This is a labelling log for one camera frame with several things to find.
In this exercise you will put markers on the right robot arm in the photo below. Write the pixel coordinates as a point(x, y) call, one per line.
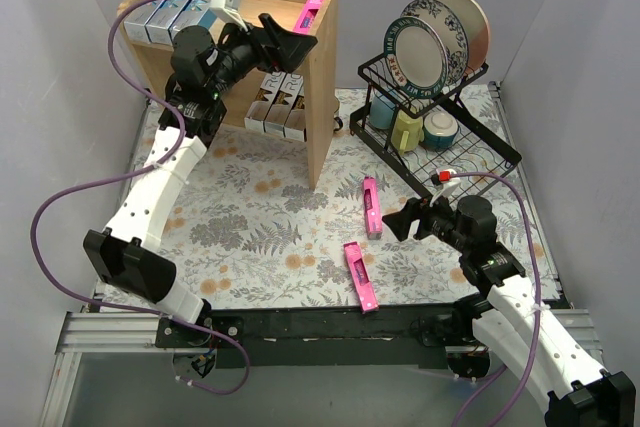
point(569, 385)

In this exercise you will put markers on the green rimmed white plate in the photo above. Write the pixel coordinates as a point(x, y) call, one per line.
point(416, 57)

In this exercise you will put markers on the blue floral patterned plate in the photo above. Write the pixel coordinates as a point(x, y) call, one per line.
point(450, 31)

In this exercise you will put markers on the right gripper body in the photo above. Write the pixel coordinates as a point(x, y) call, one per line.
point(421, 222)

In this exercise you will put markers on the pink toothpaste box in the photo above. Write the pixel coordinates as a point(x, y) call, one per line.
point(372, 213)
point(363, 285)

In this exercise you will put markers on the floral table mat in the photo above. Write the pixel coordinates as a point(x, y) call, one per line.
point(248, 231)

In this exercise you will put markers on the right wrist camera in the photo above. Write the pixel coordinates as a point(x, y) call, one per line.
point(445, 181)

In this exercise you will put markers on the light blue mug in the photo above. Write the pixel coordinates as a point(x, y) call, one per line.
point(381, 111)

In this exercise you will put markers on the beige and pink plate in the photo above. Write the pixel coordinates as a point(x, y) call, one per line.
point(477, 28)

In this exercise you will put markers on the silver blue RO toothpaste box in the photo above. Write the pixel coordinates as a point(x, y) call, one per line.
point(135, 22)

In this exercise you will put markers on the yellow mug behind shelf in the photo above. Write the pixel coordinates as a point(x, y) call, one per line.
point(338, 123)

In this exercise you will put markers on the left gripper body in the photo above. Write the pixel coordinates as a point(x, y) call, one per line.
point(266, 42)

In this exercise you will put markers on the pink toothpaste box front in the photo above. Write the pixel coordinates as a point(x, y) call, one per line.
point(363, 285)

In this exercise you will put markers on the teal and white bowl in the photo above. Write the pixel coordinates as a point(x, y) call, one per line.
point(440, 129)

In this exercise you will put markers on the brown silver RO toothpaste box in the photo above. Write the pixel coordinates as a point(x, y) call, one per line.
point(295, 125)

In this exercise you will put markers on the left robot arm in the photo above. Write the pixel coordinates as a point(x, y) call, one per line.
point(125, 254)

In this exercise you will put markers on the dark striped toothpaste box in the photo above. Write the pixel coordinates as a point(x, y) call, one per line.
point(283, 104)

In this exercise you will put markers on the wooden two-tier shelf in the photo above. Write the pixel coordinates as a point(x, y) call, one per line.
point(318, 71)

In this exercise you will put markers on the cyan toothpaste box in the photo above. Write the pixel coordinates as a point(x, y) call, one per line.
point(158, 27)
point(196, 13)

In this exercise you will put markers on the silver black RO toothpaste box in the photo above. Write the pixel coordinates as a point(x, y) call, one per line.
point(265, 97)

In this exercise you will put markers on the magenta toothpaste box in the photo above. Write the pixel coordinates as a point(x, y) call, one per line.
point(307, 16)

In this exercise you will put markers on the black wire dish rack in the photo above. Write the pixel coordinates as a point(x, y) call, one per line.
point(476, 147)

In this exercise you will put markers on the yellow green mug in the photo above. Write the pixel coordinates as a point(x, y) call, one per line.
point(407, 133)

